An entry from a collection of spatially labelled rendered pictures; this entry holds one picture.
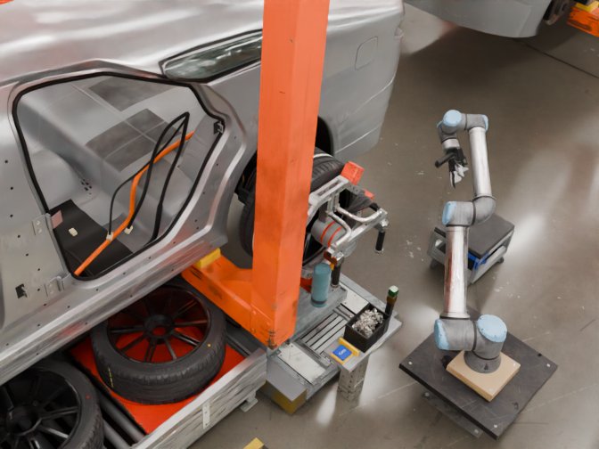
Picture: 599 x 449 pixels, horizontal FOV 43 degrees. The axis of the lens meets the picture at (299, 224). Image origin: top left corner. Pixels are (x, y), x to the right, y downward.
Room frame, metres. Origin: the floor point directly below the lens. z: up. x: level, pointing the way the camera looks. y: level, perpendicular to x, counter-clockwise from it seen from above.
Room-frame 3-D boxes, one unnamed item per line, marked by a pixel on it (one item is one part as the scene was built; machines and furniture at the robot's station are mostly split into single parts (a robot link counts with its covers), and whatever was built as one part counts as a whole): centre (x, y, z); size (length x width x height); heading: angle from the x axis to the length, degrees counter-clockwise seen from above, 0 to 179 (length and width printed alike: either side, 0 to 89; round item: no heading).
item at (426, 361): (2.45, -1.01, 0.15); 0.60 x 0.60 x 0.30; 51
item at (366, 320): (2.45, -0.39, 0.52); 0.20 x 0.14 x 0.13; 143
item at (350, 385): (2.41, -0.36, 0.21); 0.10 x 0.10 x 0.42; 51
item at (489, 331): (2.45, -0.99, 0.53); 0.17 x 0.15 x 0.18; 93
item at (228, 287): (2.56, 0.34, 0.69); 0.52 x 0.17 x 0.35; 51
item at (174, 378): (2.35, 0.64, 0.39); 0.66 x 0.66 x 0.24
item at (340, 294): (2.92, -0.02, 0.13); 0.50 x 0.36 x 0.10; 141
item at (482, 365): (2.45, -1.01, 0.40); 0.19 x 0.19 x 0.10
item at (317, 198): (2.78, -0.12, 0.85); 0.54 x 0.07 x 0.54; 141
